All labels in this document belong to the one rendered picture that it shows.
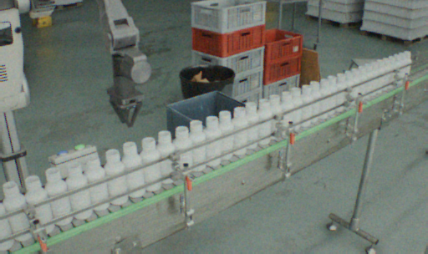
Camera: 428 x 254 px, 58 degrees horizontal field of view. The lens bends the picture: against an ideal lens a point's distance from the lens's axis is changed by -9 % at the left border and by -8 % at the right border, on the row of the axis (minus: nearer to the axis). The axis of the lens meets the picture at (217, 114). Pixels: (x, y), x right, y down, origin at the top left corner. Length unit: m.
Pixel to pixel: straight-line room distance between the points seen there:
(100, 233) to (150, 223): 0.17
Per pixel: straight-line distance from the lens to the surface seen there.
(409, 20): 7.59
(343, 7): 8.34
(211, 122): 1.34
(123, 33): 1.07
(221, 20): 3.58
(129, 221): 1.27
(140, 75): 1.04
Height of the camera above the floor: 1.74
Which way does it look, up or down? 25 degrees down
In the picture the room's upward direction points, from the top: 1 degrees clockwise
